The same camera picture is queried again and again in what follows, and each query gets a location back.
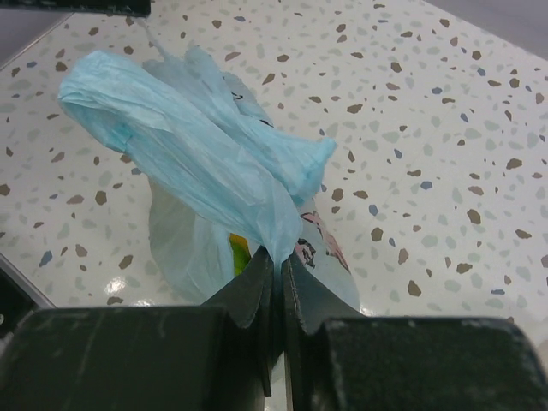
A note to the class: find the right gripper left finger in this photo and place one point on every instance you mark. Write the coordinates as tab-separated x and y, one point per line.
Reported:
214	356

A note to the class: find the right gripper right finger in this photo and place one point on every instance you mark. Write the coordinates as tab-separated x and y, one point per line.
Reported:
339	359

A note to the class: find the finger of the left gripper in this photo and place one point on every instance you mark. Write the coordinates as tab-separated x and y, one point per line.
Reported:
136	8

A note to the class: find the blue printed plastic bag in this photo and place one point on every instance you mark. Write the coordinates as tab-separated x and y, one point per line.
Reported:
224	180

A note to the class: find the aluminium frame rail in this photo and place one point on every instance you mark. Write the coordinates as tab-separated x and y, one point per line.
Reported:
19	298

